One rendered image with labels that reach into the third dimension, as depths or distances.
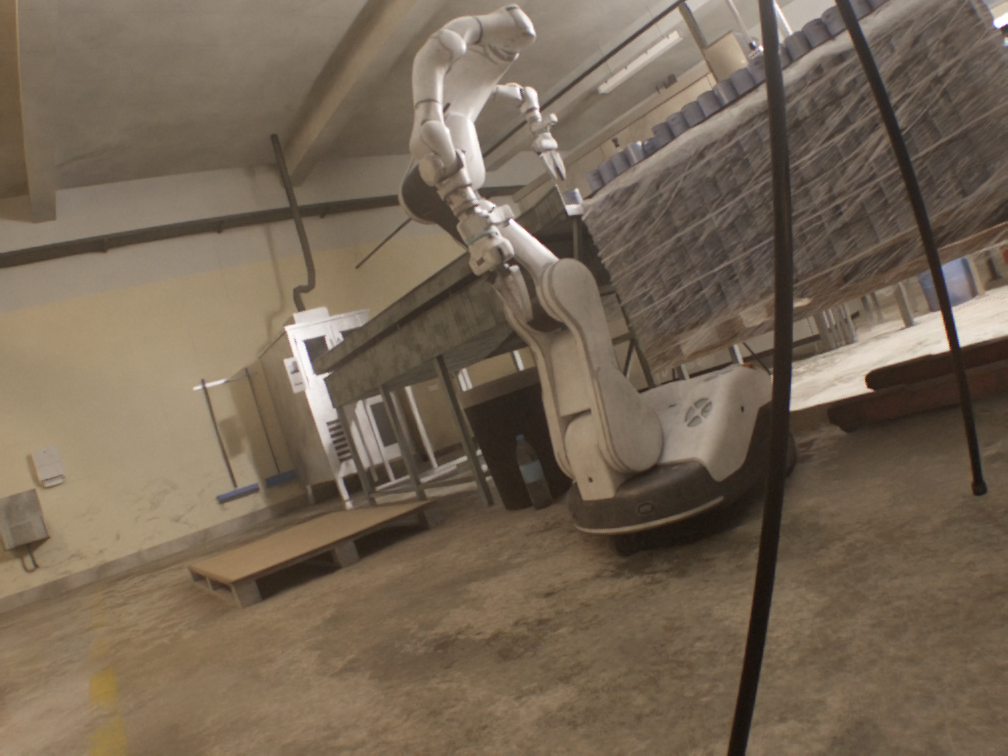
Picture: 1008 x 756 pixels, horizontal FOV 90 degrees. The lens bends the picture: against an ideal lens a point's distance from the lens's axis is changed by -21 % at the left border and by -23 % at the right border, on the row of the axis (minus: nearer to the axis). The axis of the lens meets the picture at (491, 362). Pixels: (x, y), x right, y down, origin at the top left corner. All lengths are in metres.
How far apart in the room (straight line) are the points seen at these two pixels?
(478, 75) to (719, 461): 1.21
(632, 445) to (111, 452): 6.96
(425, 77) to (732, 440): 1.14
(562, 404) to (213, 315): 7.11
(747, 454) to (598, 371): 0.46
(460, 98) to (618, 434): 0.97
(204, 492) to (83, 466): 1.51
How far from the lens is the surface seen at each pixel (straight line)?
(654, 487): 1.57
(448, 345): 3.12
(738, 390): 1.71
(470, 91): 1.79
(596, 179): 2.34
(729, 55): 4.83
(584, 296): 1.61
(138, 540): 7.92
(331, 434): 6.98
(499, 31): 1.69
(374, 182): 10.23
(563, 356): 1.68
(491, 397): 2.78
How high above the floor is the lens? 0.51
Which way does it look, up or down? 3 degrees up
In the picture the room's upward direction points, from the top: 19 degrees counter-clockwise
